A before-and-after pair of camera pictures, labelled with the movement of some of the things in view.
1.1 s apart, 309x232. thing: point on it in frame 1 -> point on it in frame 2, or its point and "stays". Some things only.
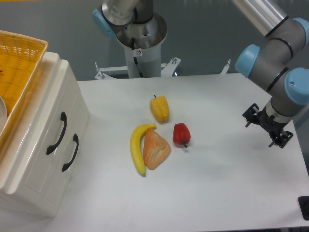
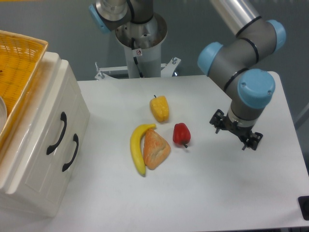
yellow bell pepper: [159, 108] stays
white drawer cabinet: [38, 161] stays
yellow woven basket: [21, 57] stays
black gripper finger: [249, 114] -> [217, 120]
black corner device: [303, 203] stays
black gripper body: [272, 126] -> [243, 132]
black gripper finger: [282, 139] -> [253, 141]
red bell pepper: [181, 134] stays
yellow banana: [135, 147] stays
